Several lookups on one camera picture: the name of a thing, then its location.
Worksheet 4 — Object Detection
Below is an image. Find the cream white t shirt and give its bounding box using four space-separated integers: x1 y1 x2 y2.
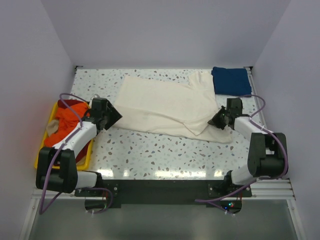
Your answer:
114 71 233 144

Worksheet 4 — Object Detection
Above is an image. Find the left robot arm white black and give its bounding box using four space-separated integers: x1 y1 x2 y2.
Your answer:
35 97 122 196

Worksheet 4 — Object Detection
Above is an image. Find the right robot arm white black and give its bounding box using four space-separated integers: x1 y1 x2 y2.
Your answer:
208 97 289 197

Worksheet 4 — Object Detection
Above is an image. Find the folded blue t shirt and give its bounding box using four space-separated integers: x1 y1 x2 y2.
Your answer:
211 66 252 97

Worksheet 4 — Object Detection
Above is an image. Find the orange t shirt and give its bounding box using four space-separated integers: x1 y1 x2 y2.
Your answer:
44 102 89 147

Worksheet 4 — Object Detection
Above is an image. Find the dark red t shirt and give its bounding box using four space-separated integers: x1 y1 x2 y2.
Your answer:
57 99 84 109

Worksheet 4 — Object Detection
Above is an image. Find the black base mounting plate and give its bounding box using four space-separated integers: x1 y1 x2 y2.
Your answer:
75 179 240 210

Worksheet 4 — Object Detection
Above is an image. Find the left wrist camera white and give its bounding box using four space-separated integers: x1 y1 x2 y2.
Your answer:
91 94 100 99

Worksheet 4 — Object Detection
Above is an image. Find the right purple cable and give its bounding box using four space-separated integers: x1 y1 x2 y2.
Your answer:
194 94 290 210

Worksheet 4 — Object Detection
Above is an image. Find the purple cable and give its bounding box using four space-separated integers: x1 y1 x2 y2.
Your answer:
38 92 113 216
194 94 290 210

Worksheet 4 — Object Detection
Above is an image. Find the aluminium frame rail front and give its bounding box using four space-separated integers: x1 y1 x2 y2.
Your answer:
31 179 296 200

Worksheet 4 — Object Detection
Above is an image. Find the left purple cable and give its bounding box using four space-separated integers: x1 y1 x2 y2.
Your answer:
38 92 113 216

